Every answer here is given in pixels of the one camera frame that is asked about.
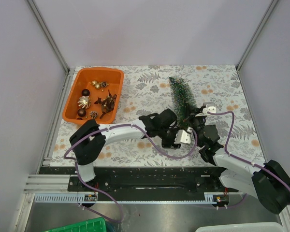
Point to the dark brown bauble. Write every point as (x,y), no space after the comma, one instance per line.
(81,112)
(85,92)

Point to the small gold ornament cluster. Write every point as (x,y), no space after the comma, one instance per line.
(99,85)

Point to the frosted pine cone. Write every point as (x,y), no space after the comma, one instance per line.
(93,114)

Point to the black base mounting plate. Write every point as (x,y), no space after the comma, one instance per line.
(174,183)

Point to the orange plastic bin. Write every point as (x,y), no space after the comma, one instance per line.
(82,81)

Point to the white plastic container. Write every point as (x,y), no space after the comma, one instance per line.
(244,227)

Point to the white slotted cable duct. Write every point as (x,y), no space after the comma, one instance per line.
(100,198)

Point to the brown leaf decoration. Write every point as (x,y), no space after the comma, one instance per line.
(107,105)

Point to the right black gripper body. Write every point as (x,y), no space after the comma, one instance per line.
(196,122)

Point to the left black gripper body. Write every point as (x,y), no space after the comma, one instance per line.
(167,140)

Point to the gold striped bauble ornament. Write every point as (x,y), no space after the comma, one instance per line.
(84,102)

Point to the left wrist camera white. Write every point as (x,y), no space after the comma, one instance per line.
(183,137)

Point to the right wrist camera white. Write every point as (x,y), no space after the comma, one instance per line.
(209,107)

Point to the green plastic crate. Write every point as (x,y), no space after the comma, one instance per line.
(92,225)

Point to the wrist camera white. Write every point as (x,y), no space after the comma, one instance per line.
(209,107)
(183,137)

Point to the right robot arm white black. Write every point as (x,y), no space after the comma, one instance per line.
(266,181)

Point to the small green christmas tree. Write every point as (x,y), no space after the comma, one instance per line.
(183,98)

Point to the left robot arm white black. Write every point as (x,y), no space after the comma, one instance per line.
(89,140)

